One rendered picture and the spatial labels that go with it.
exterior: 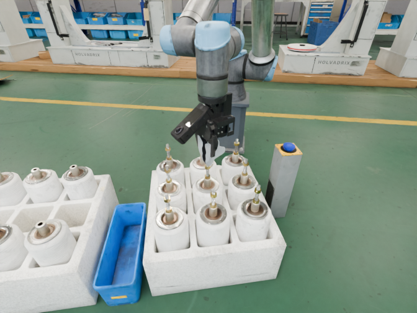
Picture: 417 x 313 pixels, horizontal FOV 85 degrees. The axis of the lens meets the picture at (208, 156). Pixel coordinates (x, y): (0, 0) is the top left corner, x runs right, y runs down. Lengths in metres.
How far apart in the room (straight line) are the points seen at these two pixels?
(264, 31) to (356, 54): 1.97
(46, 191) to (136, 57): 2.21
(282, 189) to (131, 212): 0.57
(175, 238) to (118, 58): 2.59
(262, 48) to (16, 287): 1.12
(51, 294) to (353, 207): 1.12
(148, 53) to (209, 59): 2.34
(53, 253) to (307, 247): 0.79
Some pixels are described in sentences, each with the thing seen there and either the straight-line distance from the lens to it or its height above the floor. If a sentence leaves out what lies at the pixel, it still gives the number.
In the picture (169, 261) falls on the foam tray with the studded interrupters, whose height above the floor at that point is 0.17.
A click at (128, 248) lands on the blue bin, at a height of 0.00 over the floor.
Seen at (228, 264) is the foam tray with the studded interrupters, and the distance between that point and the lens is 0.71.
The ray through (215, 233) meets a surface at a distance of 0.64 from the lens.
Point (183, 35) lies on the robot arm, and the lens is 0.66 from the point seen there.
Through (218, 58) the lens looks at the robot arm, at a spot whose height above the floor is 0.63.
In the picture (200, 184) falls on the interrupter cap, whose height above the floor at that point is 0.25.
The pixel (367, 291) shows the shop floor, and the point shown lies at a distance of 0.95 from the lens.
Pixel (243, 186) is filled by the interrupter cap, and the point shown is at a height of 0.25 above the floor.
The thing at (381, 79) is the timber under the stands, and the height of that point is 0.07.
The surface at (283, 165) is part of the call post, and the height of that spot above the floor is 0.27.
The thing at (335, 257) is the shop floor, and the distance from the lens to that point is 0.97.
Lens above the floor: 0.74
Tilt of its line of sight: 35 degrees down
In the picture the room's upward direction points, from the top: straight up
